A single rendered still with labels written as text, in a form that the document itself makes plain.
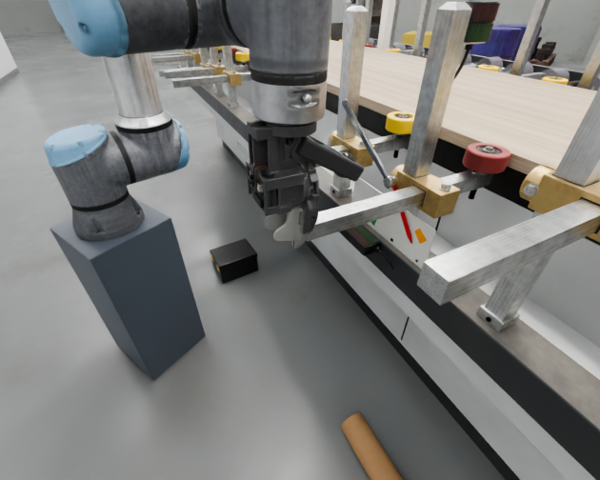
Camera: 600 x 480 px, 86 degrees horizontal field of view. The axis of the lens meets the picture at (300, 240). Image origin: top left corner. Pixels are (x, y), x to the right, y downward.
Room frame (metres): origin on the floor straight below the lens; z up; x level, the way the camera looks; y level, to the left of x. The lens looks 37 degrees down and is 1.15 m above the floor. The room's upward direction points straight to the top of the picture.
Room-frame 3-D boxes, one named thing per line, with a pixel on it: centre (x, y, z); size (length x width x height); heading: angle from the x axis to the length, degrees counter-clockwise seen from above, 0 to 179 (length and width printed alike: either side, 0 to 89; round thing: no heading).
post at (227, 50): (1.70, 0.34, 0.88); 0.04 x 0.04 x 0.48; 27
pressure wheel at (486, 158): (0.61, -0.37, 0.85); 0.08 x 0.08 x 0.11
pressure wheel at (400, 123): (0.84, -0.26, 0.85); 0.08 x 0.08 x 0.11
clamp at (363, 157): (0.79, -0.13, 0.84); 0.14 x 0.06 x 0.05; 27
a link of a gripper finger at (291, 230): (0.40, 0.01, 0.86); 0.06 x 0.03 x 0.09; 116
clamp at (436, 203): (0.57, -0.24, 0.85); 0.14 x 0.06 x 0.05; 27
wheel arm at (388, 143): (0.75, -0.09, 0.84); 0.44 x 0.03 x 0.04; 117
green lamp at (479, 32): (0.61, -0.27, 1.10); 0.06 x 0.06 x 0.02
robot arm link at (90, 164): (0.81, 0.57, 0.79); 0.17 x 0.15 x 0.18; 131
